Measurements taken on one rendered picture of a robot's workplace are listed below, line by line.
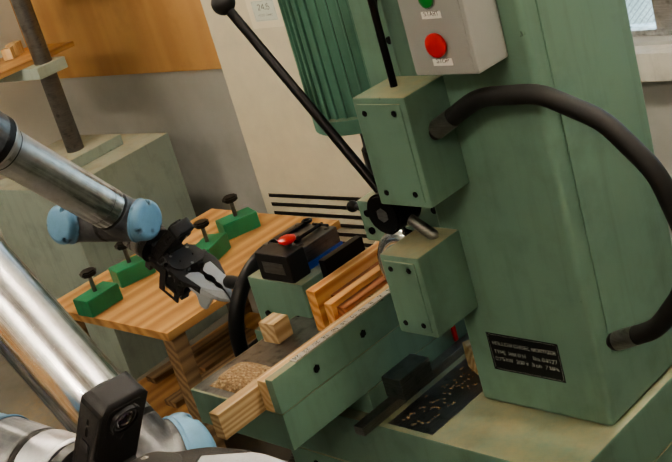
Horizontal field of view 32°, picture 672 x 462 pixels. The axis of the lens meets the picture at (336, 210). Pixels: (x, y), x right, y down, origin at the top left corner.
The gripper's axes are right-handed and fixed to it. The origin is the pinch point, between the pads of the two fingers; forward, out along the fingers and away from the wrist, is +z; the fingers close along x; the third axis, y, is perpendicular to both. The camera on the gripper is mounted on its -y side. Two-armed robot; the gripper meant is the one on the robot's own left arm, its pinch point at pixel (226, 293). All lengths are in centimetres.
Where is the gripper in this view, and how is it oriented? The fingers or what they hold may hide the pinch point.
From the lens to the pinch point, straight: 213.7
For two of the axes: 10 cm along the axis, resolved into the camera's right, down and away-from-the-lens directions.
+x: -6.7, 4.1, -6.1
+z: 7.3, 5.2, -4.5
